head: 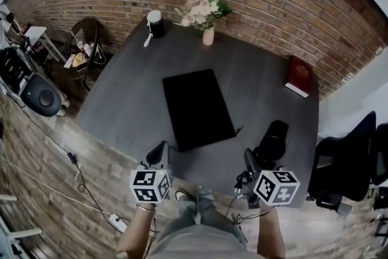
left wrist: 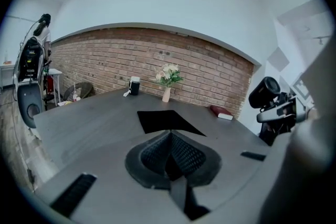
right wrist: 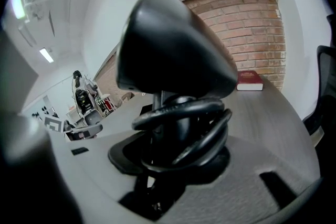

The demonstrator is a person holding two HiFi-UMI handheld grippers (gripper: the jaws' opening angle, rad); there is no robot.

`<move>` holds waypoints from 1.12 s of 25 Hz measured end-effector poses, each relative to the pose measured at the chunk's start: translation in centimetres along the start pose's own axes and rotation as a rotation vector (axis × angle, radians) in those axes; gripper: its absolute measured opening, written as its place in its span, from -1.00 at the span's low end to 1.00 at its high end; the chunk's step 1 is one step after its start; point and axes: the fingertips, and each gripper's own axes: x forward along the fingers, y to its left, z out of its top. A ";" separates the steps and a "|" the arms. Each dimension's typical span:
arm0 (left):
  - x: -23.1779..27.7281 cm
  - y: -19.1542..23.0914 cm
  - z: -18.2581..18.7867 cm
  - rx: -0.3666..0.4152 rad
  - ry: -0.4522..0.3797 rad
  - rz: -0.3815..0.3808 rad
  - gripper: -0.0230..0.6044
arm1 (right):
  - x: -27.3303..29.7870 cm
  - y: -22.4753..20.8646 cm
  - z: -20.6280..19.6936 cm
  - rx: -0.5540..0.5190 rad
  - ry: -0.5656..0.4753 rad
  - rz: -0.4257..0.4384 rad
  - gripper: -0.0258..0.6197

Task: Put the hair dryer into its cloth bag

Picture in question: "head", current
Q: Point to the person's shoe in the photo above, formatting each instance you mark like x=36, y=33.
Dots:
x=179, y=194

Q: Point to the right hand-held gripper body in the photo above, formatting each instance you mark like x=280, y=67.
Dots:
x=279, y=191

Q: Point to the red hardcover book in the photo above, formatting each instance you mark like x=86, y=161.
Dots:
x=298, y=76

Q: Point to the black cylinder with white lid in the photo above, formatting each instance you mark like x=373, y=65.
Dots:
x=157, y=25

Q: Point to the white black mobile robot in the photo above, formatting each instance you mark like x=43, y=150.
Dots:
x=42, y=97

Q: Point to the yellow snack packet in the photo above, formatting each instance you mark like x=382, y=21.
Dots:
x=79, y=60

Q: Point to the person's left forearm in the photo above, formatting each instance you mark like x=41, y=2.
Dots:
x=136, y=233

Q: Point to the white desk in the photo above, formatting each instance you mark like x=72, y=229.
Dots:
x=38, y=33

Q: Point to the person's right forearm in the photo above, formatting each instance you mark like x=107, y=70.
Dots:
x=271, y=233

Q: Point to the white power strip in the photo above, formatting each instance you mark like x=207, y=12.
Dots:
x=118, y=223

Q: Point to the artificial flower bouquet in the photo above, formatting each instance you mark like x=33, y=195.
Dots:
x=201, y=10

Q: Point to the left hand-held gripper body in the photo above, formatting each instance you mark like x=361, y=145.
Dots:
x=148, y=188

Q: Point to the pink ceramic vase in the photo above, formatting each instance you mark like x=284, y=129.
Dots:
x=208, y=36

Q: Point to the black office chair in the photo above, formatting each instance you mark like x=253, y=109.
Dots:
x=345, y=166

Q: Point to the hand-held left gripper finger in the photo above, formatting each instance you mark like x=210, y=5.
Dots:
x=166, y=157

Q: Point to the wall outlet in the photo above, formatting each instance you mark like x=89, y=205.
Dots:
x=379, y=50

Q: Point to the person's grey shirt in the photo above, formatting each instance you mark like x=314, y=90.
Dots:
x=200, y=242

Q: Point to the person's blue jeans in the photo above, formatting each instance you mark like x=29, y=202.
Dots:
x=206, y=212

